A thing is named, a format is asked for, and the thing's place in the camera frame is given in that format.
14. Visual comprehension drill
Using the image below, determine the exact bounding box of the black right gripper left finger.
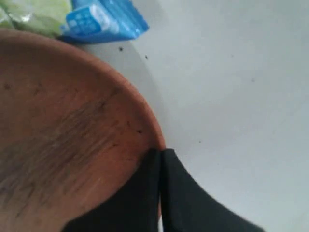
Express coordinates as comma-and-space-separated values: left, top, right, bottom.
63, 149, 160, 232

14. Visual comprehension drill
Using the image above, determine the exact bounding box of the brown round plate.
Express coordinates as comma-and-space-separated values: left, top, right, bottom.
0, 29, 166, 232

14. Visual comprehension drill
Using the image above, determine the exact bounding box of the blue chips snack bag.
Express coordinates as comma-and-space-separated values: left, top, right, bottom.
0, 0, 150, 44

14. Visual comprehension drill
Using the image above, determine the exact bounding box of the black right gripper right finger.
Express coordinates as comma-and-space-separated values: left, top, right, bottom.
160, 149, 263, 232

